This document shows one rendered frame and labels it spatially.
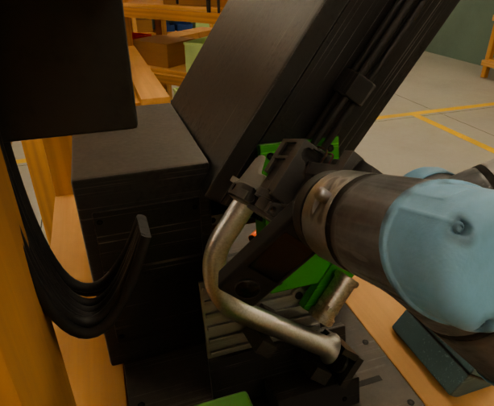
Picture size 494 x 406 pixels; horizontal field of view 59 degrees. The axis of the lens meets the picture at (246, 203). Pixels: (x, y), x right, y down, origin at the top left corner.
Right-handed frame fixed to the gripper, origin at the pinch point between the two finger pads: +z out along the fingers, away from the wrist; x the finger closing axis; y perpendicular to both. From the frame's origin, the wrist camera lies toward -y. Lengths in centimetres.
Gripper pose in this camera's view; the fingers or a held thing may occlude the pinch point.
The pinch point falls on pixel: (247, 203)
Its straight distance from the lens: 54.2
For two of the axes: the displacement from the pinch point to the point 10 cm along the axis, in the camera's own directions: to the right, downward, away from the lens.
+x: -7.9, -5.1, -3.5
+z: -3.2, -1.4, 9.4
